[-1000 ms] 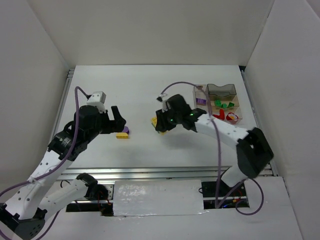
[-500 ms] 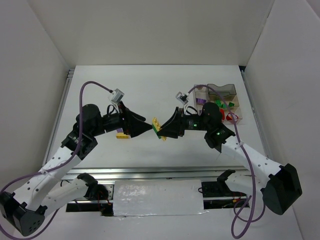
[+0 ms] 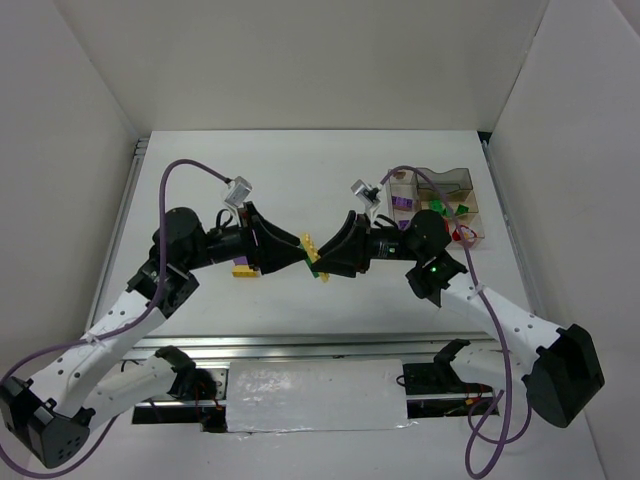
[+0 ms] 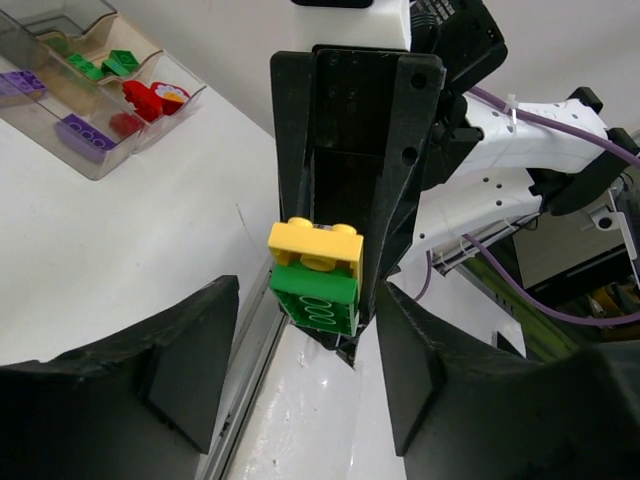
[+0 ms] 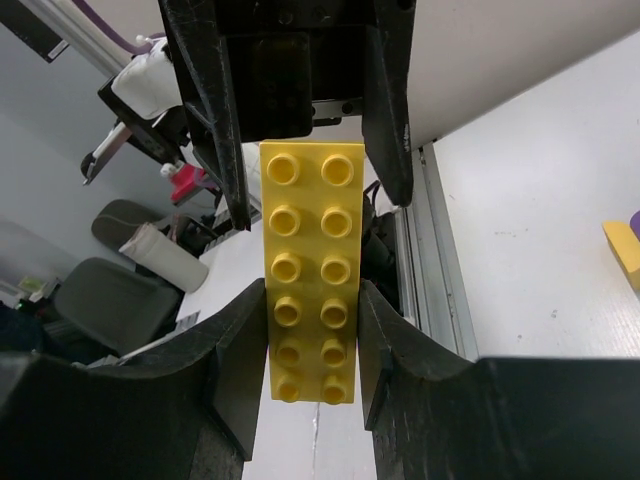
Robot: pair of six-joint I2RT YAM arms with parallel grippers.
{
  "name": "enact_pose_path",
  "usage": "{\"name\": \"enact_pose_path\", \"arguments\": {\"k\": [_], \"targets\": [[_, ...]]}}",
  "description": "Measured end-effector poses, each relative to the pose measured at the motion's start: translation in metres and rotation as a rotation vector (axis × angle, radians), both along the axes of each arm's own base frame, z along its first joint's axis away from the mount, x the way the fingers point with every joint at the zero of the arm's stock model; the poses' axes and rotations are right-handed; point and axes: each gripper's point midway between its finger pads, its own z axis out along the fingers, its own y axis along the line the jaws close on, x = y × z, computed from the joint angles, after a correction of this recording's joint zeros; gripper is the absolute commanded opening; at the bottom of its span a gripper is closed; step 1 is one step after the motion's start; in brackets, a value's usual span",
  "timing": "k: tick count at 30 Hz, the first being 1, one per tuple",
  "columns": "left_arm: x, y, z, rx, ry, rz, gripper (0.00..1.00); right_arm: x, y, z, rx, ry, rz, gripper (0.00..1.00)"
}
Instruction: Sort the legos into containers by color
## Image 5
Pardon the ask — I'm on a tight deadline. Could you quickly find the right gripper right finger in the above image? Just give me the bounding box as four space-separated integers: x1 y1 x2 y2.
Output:
358 281 639 479

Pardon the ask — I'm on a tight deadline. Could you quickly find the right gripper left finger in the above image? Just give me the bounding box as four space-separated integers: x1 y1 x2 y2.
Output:
1 279 267 479

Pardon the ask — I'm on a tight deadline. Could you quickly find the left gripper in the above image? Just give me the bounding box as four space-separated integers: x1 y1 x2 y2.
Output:
159 1 415 231

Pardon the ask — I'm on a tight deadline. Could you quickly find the long yellow lego plate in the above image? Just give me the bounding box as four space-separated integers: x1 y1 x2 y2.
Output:
259 141 365 405

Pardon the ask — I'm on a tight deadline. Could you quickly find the purple round lego piece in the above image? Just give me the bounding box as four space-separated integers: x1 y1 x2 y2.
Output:
629 211 640 238

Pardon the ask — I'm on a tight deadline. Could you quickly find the grey office chair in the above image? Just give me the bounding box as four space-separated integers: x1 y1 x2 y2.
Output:
54 199 182 355

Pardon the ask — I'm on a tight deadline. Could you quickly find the white fabric roll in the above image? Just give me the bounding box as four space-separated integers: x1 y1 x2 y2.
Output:
119 223 209 293

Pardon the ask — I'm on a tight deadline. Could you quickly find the yellow curved lego piece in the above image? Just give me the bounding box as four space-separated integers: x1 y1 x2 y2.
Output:
602 221 640 292

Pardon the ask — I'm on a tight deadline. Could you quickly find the aluminium rail frame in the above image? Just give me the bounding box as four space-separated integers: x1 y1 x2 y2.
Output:
394 143 479 360

